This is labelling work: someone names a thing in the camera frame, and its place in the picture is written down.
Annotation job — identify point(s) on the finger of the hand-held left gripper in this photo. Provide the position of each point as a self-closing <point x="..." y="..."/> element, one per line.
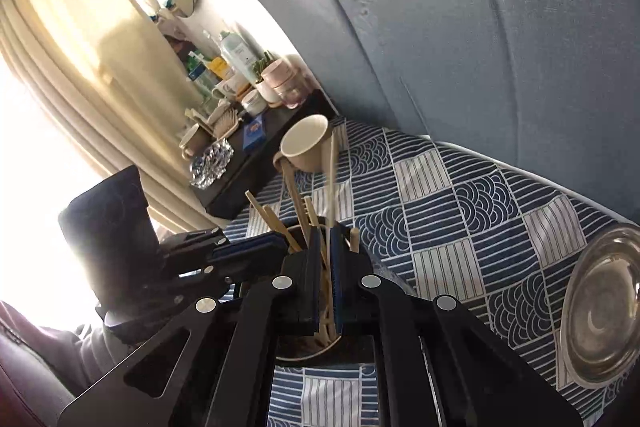
<point x="255" y="253"/>
<point x="250" y="241"/>

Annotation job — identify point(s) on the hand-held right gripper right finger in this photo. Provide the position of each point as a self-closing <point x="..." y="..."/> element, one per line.
<point x="336" y="279"/>

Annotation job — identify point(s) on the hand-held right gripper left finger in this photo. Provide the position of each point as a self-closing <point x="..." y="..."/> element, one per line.
<point x="314" y="279"/>

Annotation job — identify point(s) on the black utensil holder cup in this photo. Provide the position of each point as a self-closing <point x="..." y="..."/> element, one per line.
<point x="300" y="349"/>

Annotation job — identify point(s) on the person's left forearm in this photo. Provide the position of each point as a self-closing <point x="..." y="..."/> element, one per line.
<point x="85" y="354"/>

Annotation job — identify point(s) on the dark side table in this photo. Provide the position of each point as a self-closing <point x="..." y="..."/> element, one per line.
<point x="250" y="169"/>

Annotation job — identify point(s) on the glass ashtray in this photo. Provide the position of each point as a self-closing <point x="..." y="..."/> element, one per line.
<point x="210" y="167"/>

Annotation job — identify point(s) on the small blue box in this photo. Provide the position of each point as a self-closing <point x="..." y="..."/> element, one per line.
<point x="254" y="134"/>

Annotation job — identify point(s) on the beige ceramic mug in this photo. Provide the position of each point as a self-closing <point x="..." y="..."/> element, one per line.
<point x="305" y="147"/>

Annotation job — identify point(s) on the brown mug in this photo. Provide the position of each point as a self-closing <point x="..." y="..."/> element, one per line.
<point x="196" y="141"/>

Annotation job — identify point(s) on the wooden hairbrush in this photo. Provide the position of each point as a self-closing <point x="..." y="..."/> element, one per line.
<point x="225" y="122"/>

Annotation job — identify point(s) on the blue patterned cloth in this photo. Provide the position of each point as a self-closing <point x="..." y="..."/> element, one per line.
<point x="450" y="232"/>

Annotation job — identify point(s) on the white cream jar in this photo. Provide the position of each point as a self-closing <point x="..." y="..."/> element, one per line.
<point x="254" y="103"/>

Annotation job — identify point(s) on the maroon cloth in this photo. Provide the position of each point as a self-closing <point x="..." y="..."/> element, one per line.
<point x="20" y="357"/>

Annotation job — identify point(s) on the white mug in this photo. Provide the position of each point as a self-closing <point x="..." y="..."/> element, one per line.
<point x="232" y="87"/>

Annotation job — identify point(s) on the small potted plant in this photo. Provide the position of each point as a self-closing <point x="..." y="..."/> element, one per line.
<point x="264" y="82"/>

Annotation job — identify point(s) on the pink lidded jar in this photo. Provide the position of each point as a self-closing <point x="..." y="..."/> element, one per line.
<point x="277" y="72"/>

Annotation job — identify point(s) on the yellow bottle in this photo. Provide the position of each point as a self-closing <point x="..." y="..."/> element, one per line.
<point x="220" y="68"/>

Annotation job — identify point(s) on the green bottle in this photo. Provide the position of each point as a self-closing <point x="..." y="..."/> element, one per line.
<point x="200" y="72"/>

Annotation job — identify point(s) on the tall white spray bottle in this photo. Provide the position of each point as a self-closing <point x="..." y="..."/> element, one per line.
<point x="237" y="54"/>

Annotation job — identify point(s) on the beige curtain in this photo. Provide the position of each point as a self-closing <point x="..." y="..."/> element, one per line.
<point x="75" y="32"/>

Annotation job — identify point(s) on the stainless steel bowl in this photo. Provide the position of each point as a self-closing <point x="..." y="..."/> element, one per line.
<point x="600" y="317"/>

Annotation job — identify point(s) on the blue-grey upholstered headboard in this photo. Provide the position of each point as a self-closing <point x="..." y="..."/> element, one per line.
<point x="450" y="32"/>

